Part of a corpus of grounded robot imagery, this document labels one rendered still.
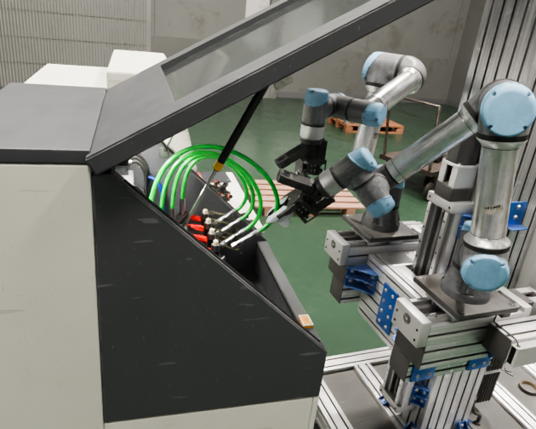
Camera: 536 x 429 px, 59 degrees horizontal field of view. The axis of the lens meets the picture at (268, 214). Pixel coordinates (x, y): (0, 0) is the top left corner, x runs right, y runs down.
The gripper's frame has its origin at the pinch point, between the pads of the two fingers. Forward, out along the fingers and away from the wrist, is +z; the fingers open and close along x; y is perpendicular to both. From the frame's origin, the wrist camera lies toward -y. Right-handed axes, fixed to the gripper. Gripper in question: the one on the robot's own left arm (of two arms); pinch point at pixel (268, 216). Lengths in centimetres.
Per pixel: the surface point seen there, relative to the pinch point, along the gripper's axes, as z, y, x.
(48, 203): 9, -51, -42
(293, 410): 18, 36, -39
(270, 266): 19.2, 21.6, 9.2
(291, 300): 10.4, 23.9, -10.6
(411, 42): -34, 359, 1059
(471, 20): -167, 425, 1109
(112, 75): 18, -58, 29
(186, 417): 35, 12, -48
